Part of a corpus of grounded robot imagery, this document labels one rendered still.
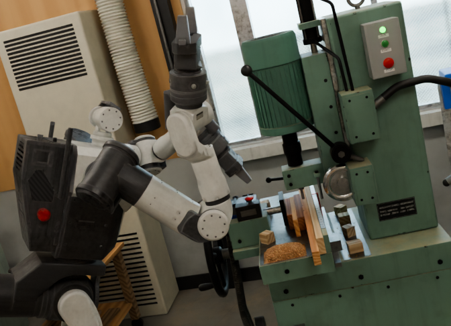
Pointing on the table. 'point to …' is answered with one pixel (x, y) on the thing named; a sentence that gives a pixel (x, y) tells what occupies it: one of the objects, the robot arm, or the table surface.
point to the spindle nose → (292, 149)
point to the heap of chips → (284, 252)
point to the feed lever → (338, 148)
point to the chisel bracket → (302, 174)
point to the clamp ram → (279, 208)
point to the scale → (317, 207)
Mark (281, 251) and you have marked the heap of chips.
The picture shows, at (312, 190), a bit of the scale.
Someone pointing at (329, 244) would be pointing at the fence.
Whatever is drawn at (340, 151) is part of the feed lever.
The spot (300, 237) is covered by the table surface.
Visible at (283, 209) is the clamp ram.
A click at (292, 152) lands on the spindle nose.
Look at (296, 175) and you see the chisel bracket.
